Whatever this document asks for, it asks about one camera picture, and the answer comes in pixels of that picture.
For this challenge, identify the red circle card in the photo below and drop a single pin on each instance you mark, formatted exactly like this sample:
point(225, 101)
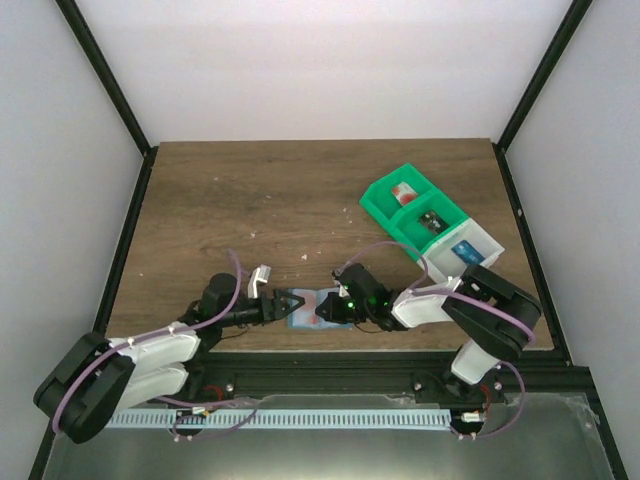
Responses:
point(305, 316)
point(404, 193)

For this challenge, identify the green bin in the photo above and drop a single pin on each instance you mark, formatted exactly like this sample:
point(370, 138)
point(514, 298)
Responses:
point(408, 229)
point(387, 198)

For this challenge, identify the right black frame post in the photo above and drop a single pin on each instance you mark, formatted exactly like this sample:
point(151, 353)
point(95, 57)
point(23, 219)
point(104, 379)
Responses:
point(552, 55)

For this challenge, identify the blue card in bin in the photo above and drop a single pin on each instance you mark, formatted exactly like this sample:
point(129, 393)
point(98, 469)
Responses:
point(467, 253)

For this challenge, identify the white slotted cable duct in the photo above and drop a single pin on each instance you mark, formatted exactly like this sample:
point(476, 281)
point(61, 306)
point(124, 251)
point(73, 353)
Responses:
point(314, 419)

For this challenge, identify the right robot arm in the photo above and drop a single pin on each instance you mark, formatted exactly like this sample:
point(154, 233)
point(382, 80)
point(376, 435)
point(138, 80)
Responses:
point(498, 317)

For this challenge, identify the left black frame post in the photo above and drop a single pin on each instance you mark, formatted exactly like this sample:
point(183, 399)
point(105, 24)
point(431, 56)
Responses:
point(94, 54)

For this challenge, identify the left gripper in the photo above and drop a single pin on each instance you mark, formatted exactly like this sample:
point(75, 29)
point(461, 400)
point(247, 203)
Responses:
point(269, 308)

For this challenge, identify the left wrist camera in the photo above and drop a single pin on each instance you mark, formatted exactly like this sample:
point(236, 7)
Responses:
point(258, 277)

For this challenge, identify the black card in bin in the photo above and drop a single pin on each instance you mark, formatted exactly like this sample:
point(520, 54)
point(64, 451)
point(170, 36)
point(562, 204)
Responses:
point(433, 223)

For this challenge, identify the green bin far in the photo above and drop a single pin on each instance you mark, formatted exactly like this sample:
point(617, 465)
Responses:
point(387, 198)

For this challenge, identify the green bin middle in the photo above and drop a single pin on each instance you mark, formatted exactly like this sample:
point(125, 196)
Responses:
point(408, 229)

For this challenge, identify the blue card holder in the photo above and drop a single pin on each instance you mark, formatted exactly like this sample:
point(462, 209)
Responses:
point(321, 324)

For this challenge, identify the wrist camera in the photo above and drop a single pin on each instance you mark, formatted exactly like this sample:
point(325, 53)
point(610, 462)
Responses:
point(258, 277)
point(344, 277)

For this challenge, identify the black aluminium front rail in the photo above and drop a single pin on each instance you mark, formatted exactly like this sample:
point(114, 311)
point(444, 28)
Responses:
point(367, 372)

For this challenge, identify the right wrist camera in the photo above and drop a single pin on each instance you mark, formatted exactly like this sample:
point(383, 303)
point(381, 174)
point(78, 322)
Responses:
point(344, 277)

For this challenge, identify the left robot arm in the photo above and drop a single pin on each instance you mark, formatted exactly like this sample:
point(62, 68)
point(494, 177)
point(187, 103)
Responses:
point(99, 377)

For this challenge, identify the white bin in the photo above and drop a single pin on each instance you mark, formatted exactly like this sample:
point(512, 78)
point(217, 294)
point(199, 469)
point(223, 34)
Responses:
point(442, 263)

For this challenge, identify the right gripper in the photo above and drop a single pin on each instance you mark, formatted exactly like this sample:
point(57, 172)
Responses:
point(340, 305)

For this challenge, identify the black frame post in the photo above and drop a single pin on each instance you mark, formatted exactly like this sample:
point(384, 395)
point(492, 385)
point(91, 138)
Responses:
point(94, 54)
point(552, 55)

